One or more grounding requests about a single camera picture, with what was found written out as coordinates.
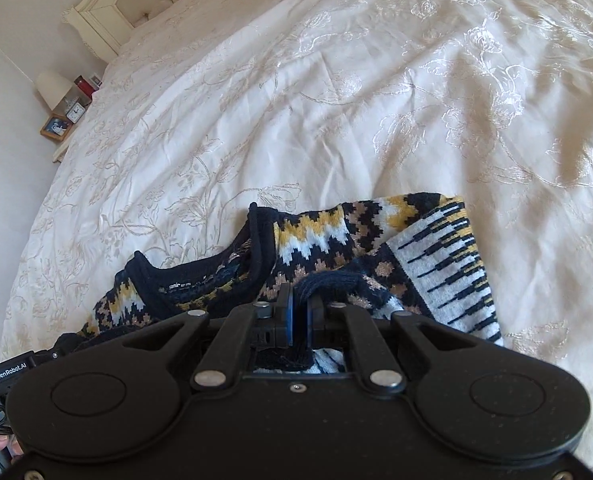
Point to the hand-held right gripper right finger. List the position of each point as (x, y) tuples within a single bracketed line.
[(309, 321)]

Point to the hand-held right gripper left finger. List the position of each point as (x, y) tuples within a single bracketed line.
[(289, 321)]

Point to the navy yellow patterned knit sweater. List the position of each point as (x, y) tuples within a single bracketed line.
[(326, 255)]

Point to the white floral bedspread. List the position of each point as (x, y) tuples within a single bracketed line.
[(326, 110)]

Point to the cream bedside table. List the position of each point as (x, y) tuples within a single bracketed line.
[(66, 145)]

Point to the small white alarm clock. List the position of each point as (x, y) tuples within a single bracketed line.
[(75, 111)]

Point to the white shade table lamp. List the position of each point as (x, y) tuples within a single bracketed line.
[(54, 89)]

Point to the red container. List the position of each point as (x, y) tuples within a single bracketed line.
[(85, 87)]

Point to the wooden picture frame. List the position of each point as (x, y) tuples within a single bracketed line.
[(55, 126)]

